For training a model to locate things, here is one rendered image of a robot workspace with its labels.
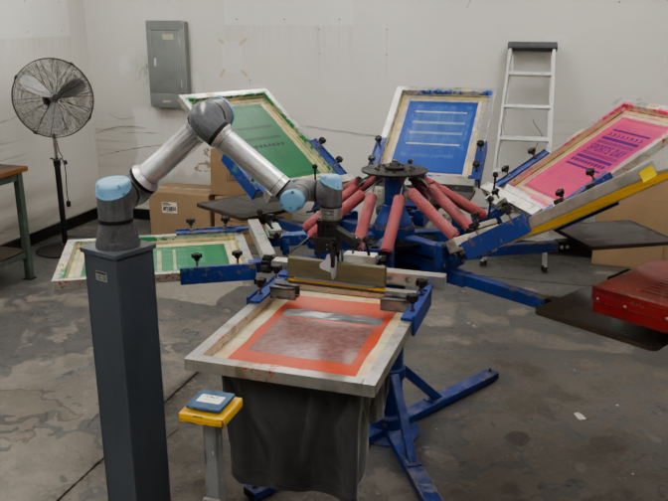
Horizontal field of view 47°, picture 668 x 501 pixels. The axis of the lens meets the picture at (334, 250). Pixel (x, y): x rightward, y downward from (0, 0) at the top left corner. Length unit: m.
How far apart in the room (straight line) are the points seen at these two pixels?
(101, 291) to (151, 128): 5.06
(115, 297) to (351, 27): 4.57
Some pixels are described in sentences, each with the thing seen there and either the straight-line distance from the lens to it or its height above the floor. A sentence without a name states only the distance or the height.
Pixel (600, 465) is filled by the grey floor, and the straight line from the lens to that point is 3.85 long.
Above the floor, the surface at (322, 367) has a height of 0.96.
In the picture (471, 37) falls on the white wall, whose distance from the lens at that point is 6.65.
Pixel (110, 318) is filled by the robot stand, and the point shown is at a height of 0.96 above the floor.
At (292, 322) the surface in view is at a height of 0.96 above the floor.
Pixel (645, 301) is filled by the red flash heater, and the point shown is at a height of 1.10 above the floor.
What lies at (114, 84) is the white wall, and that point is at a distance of 7.89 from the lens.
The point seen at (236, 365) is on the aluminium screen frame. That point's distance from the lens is 2.28.
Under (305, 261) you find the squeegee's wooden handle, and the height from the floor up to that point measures 1.13.
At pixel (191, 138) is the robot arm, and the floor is 1.56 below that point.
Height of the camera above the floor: 1.96
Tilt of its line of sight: 17 degrees down
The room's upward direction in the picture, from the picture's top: straight up
